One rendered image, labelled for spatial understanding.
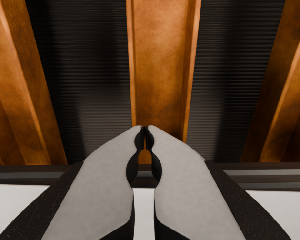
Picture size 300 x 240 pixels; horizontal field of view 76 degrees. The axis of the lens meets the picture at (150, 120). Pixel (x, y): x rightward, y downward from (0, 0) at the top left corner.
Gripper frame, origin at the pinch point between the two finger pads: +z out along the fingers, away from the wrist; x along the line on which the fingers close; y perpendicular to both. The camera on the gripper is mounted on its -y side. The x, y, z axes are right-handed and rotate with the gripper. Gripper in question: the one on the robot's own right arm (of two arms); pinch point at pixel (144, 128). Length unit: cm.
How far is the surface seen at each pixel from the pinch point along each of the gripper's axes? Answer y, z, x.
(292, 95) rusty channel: 4.4, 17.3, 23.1
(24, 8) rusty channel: -7.3, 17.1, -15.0
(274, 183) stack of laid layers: 7.2, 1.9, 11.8
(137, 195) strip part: 7.2, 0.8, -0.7
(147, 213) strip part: 9.5, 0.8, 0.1
